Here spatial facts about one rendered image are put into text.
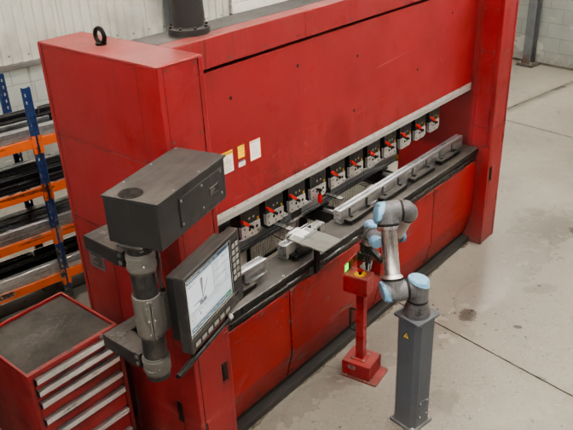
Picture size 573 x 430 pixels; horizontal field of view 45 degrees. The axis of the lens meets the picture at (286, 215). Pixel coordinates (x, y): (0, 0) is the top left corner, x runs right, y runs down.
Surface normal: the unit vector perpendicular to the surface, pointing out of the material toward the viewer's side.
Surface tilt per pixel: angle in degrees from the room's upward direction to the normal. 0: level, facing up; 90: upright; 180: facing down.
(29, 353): 0
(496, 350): 0
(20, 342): 0
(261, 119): 90
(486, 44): 90
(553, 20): 90
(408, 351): 90
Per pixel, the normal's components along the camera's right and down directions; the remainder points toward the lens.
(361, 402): -0.04, -0.89
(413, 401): -0.07, 0.46
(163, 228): 0.91, 0.16
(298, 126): 0.76, 0.27
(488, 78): -0.64, 0.37
